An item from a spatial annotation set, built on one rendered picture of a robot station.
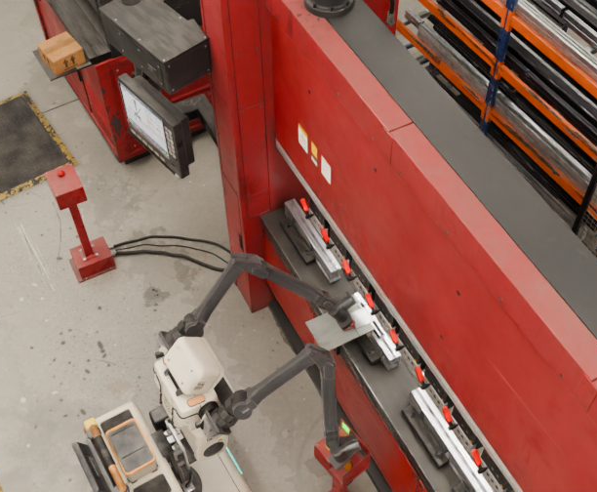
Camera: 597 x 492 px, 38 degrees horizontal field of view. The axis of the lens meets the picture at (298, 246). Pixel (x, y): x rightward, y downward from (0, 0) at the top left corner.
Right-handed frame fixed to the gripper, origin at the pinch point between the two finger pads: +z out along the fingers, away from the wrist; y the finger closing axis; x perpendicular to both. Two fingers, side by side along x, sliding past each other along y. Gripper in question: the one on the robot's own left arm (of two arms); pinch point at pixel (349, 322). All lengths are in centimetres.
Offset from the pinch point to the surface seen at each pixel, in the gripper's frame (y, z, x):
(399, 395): -36.8, 15.2, 1.1
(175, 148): 97, -57, 17
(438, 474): -76, 13, 5
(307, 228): 61, 9, -6
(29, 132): 295, 46, 128
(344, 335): -4.3, -0.9, 4.8
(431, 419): -57, 8, -6
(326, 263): 37.4, 7.5, -4.8
